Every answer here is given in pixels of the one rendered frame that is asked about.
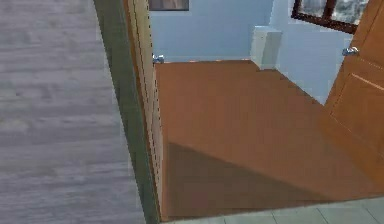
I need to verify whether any dark brown framed window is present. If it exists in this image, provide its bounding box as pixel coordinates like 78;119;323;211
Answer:
290;0;371;35

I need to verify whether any brown wooden room door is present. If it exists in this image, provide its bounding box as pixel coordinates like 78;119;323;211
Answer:
317;0;384;193
123;0;170;222

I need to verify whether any white box cabinet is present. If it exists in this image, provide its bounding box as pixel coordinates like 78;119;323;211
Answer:
249;25;284;71

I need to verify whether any dark framed wall picture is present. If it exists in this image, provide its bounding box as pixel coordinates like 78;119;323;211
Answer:
148;0;190;12

